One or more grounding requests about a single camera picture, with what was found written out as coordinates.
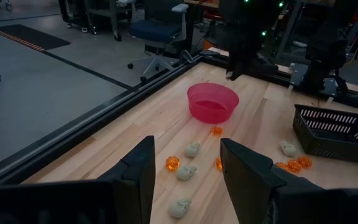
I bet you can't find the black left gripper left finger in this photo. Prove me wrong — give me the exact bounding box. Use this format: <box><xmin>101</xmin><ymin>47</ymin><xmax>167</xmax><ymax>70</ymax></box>
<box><xmin>97</xmin><ymin>135</ymin><xmax>157</xmax><ymax>224</ymax></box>

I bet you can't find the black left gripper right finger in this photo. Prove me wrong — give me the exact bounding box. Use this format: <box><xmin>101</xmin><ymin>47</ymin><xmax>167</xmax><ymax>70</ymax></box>
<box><xmin>219</xmin><ymin>138</ymin><xmax>323</xmax><ymax>224</ymax></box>

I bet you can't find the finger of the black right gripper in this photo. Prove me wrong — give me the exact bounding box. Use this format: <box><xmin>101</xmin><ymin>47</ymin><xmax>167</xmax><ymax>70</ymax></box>
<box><xmin>226</xmin><ymin>60</ymin><xmax>237</xmax><ymax>80</ymax></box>
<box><xmin>234</xmin><ymin>60</ymin><xmax>250</xmax><ymax>81</ymax></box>

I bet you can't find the pink plastic bowl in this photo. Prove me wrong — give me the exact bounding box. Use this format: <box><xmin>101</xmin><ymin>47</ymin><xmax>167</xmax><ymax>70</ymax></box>
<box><xmin>186</xmin><ymin>82</ymin><xmax>240</xmax><ymax>124</ymax></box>

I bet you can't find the wooden top desk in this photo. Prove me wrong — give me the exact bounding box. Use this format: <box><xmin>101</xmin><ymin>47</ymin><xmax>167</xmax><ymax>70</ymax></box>
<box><xmin>183</xmin><ymin>0</ymin><xmax>222</xmax><ymax>54</ymax></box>

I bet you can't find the black slotted plastic basket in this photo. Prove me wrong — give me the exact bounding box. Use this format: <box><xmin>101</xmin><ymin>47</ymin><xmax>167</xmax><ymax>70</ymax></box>
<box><xmin>292</xmin><ymin>104</ymin><xmax>358</xmax><ymax>165</ymax></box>

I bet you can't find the blue office chair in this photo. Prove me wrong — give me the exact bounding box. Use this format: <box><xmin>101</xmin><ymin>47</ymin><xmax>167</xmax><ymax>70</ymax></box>
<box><xmin>127</xmin><ymin>0</ymin><xmax>195</xmax><ymax>83</ymax></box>

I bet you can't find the grey rolling cart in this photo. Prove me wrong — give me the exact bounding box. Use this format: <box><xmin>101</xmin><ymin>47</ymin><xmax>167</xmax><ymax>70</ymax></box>
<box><xmin>57</xmin><ymin>0</ymin><xmax>136</xmax><ymax>42</ymax></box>

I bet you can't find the black mat orange striped edge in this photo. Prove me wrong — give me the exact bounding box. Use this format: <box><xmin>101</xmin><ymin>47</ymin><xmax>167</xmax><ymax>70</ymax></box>
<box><xmin>0</xmin><ymin>24</ymin><xmax>71</xmax><ymax>52</ymax></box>

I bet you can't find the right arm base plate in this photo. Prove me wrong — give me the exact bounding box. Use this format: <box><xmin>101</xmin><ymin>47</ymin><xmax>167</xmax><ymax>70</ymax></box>
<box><xmin>289</xmin><ymin>62</ymin><xmax>347</xmax><ymax>97</ymax></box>

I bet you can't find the black aluminium table frame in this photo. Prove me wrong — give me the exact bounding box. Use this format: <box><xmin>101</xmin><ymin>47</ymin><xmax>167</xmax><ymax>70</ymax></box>
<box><xmin>0</xmin><ymin>49</ymin><xmax>358</xmax><ymax>189</ymax></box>

